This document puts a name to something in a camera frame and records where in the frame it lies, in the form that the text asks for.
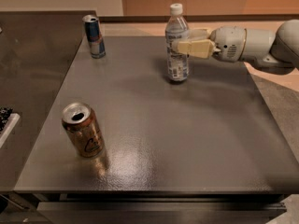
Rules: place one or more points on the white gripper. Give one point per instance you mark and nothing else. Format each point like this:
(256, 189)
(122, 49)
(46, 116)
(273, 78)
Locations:
(228, 44)

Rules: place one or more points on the clear blue-label plastic bottle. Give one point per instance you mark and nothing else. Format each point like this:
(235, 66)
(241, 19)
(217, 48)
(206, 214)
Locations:
(176, 30)

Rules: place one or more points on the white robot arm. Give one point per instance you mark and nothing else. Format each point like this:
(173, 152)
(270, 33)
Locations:
(271, 52)

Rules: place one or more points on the blue silver energy drink can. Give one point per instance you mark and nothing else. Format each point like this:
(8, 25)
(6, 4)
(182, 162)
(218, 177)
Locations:
(94, 36)

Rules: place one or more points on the gold soda can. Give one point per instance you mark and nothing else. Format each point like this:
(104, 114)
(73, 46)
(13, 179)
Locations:
(82, 128)

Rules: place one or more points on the dark side table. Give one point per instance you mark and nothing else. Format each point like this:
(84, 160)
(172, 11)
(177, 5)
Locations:
(36, 51)

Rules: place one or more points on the white tray with black items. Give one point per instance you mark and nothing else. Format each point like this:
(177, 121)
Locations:
(8, 121)

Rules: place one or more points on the grey table frame rail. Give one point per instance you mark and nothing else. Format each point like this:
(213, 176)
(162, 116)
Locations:
(231, 209)

